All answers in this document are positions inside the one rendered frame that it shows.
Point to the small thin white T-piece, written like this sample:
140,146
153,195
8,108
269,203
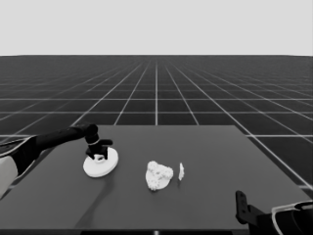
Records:
181,172

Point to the large thick white disc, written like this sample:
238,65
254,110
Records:
98,169

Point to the white round carrier with pins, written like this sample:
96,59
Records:
164,183

